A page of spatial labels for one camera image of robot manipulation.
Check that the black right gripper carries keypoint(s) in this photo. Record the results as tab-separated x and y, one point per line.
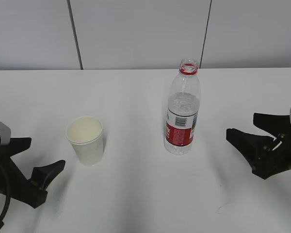
265	155

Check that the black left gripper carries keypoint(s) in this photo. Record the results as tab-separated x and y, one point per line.
29	191

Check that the white paper cup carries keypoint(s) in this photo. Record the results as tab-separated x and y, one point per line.
85	134

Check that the clear water bottle red label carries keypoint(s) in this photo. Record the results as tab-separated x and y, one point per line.
183	104

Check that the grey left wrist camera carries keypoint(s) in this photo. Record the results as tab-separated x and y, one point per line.
5	134

